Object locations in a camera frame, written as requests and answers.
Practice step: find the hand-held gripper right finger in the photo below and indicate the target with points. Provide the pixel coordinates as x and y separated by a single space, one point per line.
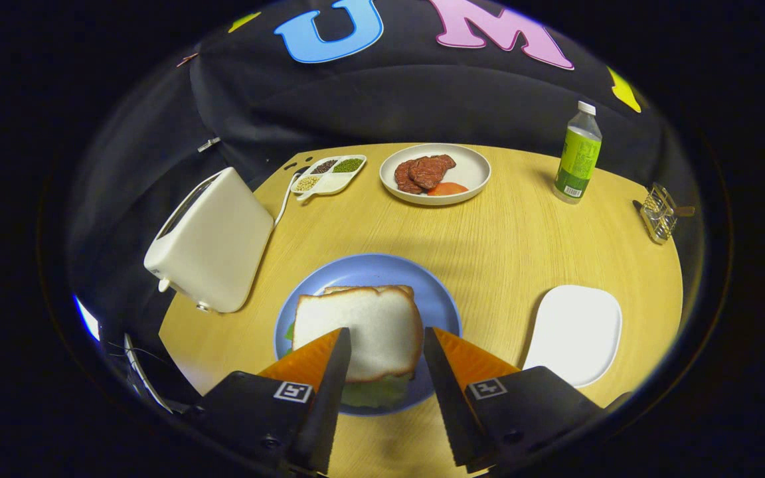
449 398

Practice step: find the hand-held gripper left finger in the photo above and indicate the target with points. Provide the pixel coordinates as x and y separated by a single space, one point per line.
329 398

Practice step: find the green lettuce leaf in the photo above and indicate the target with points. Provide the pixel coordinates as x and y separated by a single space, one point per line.
376 393

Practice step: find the toasted white bread slice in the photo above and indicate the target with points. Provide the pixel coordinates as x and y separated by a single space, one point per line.
369 325

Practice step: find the blue round plate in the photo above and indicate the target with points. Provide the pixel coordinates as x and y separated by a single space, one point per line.
369 269

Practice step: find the white rounded rectangular plate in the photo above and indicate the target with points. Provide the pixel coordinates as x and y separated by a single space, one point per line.
575 332

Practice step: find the white toaster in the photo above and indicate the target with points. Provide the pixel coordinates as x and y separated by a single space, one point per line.
216 245

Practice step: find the red tomato slice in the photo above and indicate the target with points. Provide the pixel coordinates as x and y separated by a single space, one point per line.
447 188

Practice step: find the white divided condiment dish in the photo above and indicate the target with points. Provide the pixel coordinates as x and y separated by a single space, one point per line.
329 186

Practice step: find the yellow soybeans pile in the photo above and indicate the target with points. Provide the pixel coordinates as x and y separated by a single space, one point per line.
306 183

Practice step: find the brown meat patty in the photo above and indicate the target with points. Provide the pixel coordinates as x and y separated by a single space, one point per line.
430 170
404 178

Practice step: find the dark brown beans pile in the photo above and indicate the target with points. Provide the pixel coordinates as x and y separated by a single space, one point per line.
324 166

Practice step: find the white round plate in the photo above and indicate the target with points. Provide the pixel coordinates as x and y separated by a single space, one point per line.
472 166

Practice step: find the green beans pile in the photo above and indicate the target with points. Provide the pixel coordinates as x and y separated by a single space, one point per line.
348 164

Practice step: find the green label plastic bottle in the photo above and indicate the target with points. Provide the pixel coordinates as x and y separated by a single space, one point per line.
578 156

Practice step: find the small white tag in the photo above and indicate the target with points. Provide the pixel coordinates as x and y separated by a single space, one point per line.
208 145

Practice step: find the black backdrop cloth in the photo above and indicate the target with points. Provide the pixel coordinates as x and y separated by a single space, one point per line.
389 106

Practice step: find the small pink clip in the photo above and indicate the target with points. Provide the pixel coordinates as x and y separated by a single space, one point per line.
187 60

